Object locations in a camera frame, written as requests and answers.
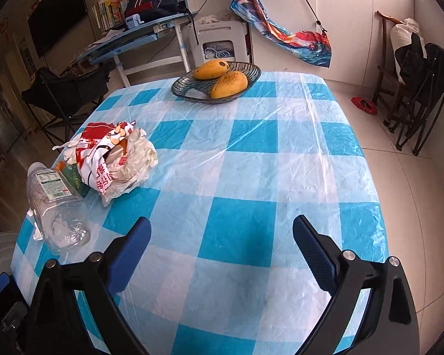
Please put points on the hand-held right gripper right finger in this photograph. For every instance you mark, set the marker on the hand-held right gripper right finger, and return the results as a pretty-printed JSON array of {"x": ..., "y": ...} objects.
[{"x": 314, "y": 255}]

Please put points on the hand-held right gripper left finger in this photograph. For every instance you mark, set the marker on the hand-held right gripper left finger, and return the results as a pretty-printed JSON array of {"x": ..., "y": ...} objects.
[{"x": 133, "y": 255}]

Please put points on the round plastic waste bin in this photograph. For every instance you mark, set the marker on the round plastic waste bin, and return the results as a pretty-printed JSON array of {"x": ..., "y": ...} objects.
[{"x": 2, "y": 251}]

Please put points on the clear plastic bottle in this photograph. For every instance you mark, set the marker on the clear plastic bottle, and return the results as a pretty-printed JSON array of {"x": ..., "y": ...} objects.
[{"x": 55, "y": 214}]

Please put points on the green snack packet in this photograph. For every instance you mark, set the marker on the green snack packet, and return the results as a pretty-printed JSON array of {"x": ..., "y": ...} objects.
[{"x": 74, "y": 181}]

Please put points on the curved orange peel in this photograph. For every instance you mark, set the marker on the curved orange peel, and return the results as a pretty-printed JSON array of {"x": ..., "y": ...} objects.
[{"x": 121, "y": 147}]

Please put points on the red white printed plastic bag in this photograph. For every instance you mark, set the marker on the red white printed plastic bag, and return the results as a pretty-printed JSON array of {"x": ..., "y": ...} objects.
[{"x": 92, "y": 144}]

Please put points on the blue white checkered tablecloth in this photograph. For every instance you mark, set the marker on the blue white checkered tablecloth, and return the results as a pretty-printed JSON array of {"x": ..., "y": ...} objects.
[{"x": 244, "y": 155}]

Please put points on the red slipper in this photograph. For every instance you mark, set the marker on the red slipper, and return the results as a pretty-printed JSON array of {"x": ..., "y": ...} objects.
[{"x": 366, "y": 105}]

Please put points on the glass panel door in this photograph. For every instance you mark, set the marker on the glass panel door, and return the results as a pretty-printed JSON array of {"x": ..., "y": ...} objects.
[{"x": 0, "y": 118}]

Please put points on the glass fruit bowl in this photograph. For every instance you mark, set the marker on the glass fruit bowl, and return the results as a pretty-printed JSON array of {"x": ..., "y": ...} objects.
[{"x": 185, "y": 87}]

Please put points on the black folding camping chair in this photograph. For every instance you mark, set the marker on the black folding camping chair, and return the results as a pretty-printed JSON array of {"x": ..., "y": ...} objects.
[{"x": 70, "y": 88}]

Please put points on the yellow mango with dark tip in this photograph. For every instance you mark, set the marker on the yellow mango with dark tip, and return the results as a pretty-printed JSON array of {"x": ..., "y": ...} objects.
[{"x": 209, "y": 69}]

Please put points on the white papers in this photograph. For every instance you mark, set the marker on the white papers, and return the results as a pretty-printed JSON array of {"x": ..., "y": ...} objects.
[{"x": 105, "y": 37}]

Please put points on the blue white study desk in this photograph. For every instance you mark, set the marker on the blue white study desk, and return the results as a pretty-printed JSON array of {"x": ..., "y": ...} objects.
[{"x": 133, "y": 35}]

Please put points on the folded black chair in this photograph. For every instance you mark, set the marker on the folded black chair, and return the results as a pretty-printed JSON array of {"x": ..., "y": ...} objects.
[{"x": 429, "y": 66}]

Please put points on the light blue pencil sharpener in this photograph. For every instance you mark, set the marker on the light blue pencil sharpener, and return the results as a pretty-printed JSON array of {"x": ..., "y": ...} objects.
[{"x": 133, "y": 21}]

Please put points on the white tied bag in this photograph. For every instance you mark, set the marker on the white tied bag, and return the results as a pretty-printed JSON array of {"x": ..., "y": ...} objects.
[{"x": 401, "y": 33}]

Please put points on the white plastic stool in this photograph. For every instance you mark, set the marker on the white plastic stool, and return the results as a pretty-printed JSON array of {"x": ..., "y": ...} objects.
[{"x": 222, "y": 31}]

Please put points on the row of books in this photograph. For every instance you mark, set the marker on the row of books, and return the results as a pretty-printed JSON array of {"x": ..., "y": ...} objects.
[{"x": 109, "y": 11}]

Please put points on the white crumpled cloth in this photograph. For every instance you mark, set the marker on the white crumpled cloth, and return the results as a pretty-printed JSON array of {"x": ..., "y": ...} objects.
[{"x": 209, "y": 18}]

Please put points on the white wall cabinets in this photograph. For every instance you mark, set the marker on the white wall cabinets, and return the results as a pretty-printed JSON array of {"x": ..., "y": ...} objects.
[{"x": 347, "y": 26}]

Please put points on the black wall television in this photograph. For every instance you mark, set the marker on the black wall television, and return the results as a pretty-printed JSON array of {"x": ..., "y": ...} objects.
[{"x": 55, "y": 14}]

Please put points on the red knot wall ornament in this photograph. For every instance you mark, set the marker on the red knot wall ornament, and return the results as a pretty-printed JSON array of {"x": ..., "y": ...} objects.
[{"x": 3, "y": 27}]

